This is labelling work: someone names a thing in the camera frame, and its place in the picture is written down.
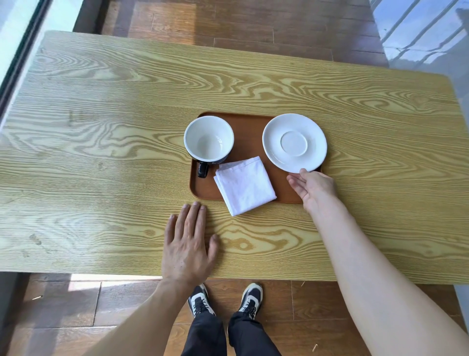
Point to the person's right hand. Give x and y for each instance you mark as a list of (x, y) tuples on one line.
[(318, 189)]

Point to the person's left hand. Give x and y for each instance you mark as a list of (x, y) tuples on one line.
[(185, 256)]

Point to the person's left middle finger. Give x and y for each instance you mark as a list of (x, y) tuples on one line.
[(194, 218)]

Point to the person's left little finger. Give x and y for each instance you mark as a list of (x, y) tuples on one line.
[(170, 227)]

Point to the person's left thumb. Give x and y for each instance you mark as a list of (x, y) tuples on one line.
[(214, 248)]

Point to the person's right thumb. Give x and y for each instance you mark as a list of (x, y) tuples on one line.
[(296, 186)]

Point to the white saucer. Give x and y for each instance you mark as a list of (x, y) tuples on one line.
[(293, 143)]

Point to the person's left forearm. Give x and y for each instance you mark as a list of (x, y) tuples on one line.
[(146, 322)]

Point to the person's right forearm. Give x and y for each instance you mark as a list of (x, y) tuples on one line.
[(373, 286)]

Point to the folded white napkin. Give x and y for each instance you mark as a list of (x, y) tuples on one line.
[(244, 185)]

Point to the person's left black white sneaker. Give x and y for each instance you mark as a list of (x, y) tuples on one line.
[(199, 302)]

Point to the person's black white sneaker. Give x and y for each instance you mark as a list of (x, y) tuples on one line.
[(251, 299), (199, 302)]

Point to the person's right black white sneaker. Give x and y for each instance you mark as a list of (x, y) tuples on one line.
[(251, 299)]

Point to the brown tray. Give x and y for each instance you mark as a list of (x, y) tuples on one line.
[(248, 139)]

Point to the dark cup with white inside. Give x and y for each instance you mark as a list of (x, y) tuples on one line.
[(209, 139)]

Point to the black trousers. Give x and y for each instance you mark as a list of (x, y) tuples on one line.
[(220, 337)]

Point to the dark window frame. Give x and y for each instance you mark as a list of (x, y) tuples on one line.
[(20, 66)]

